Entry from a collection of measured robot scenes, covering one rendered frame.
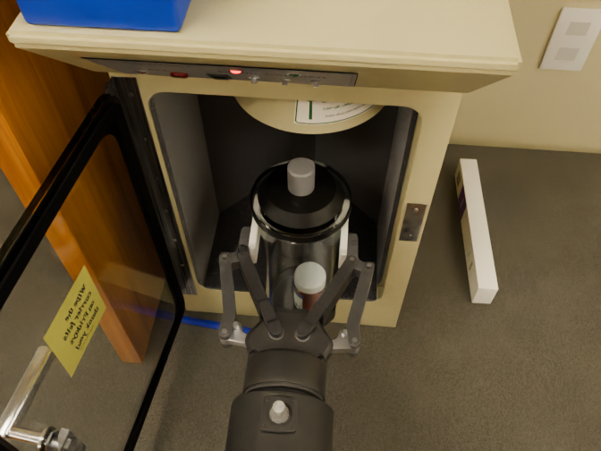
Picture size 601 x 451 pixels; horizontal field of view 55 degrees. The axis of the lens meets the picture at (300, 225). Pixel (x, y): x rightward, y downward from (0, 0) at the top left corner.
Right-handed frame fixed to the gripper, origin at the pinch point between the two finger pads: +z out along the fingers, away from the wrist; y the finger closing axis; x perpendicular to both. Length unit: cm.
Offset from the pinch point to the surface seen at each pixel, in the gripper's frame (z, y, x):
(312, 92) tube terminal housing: 2.2, -0.9, -17.0
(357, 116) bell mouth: 5.4, -5.3, -11.6
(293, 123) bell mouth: 3.9, 1.0, -11.7
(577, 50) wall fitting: 44, -42, 6
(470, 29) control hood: -6.7, -11.1, -29.9
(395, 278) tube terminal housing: 2.3, -12.5, 13.2
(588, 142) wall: 45, -52, 27
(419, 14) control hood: -5.2, -8.0, -29.9
